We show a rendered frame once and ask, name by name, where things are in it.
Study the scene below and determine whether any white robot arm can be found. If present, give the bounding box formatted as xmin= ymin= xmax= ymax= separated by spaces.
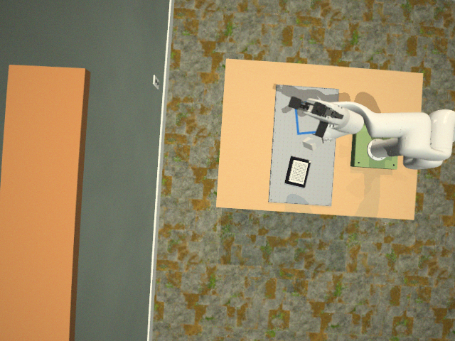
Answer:
xmin=302 ymin=102 xmax=455 ymax=170

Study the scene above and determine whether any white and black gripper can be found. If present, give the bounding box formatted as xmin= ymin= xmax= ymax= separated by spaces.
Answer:
xmin=288 ymin=96 xmax=347 ymax=128

